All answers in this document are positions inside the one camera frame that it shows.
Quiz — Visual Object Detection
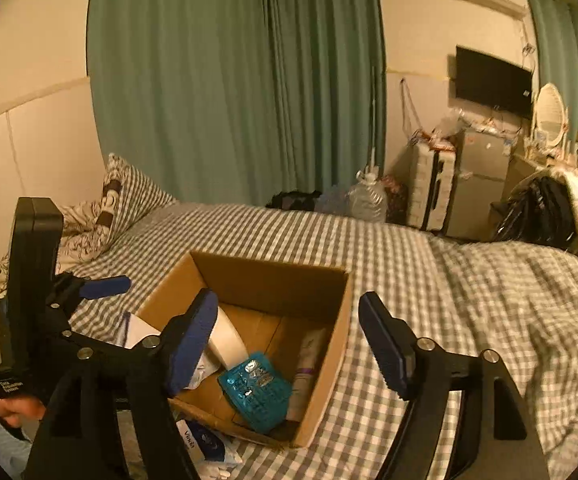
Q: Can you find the bed with checkered sheet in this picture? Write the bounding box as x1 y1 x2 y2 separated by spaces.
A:
0 202 578 480

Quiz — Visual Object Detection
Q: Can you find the large clear water bottle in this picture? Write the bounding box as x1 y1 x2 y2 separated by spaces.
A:
344 170 388 224

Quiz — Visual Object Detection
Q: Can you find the black wall television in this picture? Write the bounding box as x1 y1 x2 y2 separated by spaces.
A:
454 45 535 121

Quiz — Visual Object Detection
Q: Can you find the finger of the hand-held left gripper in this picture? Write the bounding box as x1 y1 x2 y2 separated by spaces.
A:
46 272 132 347

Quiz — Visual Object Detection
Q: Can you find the swirl patterned blanket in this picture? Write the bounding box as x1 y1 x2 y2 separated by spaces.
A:
0 200 120 322

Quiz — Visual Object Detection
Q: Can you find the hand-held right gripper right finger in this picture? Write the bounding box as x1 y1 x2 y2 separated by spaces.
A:
358 291 551 480

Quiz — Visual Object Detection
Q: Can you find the checkered pillow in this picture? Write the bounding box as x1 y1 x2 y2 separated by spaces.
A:
101 152 178 247

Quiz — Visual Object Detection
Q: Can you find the dark patterned bag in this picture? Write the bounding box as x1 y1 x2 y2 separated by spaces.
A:
381 175 411 224

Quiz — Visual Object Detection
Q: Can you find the white tape roll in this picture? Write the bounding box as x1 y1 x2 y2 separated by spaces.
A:
204 305 248 369

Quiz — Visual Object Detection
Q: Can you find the clear plastic bag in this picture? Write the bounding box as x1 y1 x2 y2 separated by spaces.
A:
434 109 471 142

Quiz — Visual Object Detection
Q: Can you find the black plastic bag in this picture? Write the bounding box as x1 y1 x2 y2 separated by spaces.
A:
489 170 578 252

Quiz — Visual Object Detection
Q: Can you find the brown cardboard box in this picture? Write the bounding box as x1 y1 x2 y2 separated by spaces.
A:
134 250 355 449

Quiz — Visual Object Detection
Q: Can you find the pale cosmetic tube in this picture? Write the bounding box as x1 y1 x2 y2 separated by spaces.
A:
289 327 328 423

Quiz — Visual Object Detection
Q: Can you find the crumpled white paper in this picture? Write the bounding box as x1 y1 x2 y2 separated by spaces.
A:
186 352 221 392

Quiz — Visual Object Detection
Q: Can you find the teal blister pack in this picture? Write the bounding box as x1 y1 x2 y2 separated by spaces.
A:
217 352 294 435

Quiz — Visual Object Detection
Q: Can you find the person's left hand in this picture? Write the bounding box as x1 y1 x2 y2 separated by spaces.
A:
0 393 48 431

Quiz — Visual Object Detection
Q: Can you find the grey mini fridge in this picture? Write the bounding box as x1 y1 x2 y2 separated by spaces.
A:
444 127 513 239

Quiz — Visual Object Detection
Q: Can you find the checkered duvet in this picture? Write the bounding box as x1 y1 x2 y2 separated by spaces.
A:
429 237 578 480

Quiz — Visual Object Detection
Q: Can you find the white suitcase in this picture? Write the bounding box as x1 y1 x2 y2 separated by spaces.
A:
409 139 458 234

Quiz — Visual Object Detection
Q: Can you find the white paper sheet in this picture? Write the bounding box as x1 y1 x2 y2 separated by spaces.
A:
118 310 163 351

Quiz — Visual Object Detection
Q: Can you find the narrow green curtain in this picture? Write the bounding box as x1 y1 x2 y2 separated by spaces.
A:
524 0 578 161

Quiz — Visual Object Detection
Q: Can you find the white oval mirror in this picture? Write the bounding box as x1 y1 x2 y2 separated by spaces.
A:
532 82 568 149

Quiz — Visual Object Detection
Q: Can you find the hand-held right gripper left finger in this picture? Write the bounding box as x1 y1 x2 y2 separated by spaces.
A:
23 289 219 480

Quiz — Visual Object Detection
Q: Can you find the blue and white packet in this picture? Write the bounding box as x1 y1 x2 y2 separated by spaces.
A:
176 417 243 464

